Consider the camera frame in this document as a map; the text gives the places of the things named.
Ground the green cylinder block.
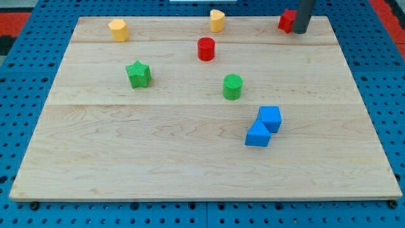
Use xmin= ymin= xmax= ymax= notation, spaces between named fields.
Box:
xmin=222 ymin=74 xmax=243 ymax=100

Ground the blue triangular prism block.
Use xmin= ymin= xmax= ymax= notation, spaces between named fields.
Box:
xmin=244 ymin=120 xmax=271 ymax=147

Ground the light wooden board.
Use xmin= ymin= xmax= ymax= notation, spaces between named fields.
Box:
xmin=9 ymin=16 xmax=402 ymax=202

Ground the blue cube block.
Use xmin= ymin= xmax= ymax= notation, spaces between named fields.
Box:
xmin=258 ymin=106 xmax=282 ymax=133

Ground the red cylinder block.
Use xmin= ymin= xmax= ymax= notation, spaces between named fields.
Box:
xmin=197 ymin=37 xmax=215 ymax=61

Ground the green star block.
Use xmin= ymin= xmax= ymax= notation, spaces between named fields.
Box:
xmin=125 ymin=61 xmax=151 ymax=89

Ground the yellow heart block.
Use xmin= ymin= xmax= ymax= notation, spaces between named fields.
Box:
xmin=209 ymin=9 xmax=225 ymax=33

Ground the yellow hexagon block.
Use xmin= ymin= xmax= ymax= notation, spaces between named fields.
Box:
xmin=108 ymin=19 xmax=129 ymax=42

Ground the red star block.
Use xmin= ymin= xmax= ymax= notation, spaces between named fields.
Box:
xmin=278 ymin=9 xmax=297 ymax=34

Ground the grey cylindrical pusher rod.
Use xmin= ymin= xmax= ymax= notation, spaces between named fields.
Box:
xmin=292 ymin=0 xmax=316 ymax=34

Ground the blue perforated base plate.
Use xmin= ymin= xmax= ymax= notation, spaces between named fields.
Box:
xmin=1 ymin=0 xmax=404 ymax=227

